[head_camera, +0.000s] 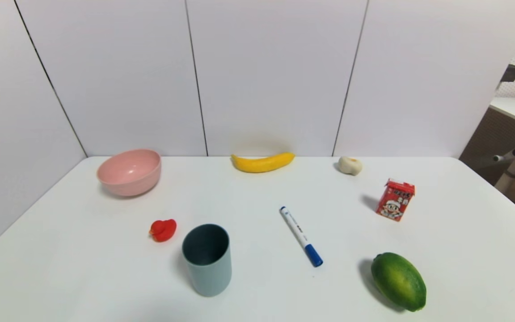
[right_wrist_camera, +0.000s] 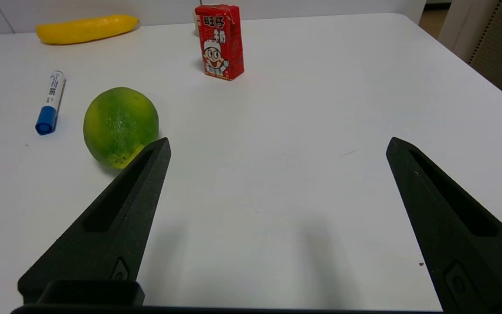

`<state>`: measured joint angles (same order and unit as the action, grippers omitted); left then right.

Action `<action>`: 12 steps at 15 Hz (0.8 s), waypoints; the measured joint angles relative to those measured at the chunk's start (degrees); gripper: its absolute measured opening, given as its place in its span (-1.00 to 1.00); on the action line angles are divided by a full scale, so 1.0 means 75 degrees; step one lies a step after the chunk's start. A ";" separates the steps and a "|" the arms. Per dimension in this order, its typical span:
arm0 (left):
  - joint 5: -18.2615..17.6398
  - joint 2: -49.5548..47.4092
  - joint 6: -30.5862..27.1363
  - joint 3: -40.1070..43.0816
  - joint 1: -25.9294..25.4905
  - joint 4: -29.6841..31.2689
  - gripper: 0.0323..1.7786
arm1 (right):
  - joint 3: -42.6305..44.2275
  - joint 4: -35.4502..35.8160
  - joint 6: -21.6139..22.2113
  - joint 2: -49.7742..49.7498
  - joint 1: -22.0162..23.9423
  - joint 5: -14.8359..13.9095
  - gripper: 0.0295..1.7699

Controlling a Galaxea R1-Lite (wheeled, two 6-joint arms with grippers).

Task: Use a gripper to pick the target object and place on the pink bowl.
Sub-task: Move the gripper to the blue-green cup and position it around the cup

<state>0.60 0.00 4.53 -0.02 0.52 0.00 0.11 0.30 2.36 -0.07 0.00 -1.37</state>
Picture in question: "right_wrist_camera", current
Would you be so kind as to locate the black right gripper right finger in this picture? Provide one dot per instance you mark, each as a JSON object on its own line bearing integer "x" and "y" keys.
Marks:
{"x": 464, "y": 244}

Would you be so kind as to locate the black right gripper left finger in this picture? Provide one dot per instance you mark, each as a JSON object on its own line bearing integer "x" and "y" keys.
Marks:
{"x": 111, "y": 226}

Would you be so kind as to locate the green lemon fruit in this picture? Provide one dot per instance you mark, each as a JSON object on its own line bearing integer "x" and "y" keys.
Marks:
{"x": 118, "y": 124}

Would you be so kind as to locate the white marker with blue cap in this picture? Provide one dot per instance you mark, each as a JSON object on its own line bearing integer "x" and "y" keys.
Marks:
{"x": 51, "y": 100}

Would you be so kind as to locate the yellow banana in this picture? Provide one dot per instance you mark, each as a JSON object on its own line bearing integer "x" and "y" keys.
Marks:
{"x": 85, "y": 29}

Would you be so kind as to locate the red milk carton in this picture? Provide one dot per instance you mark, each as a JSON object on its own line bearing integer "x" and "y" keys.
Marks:
{"x": 220, "y": 41}

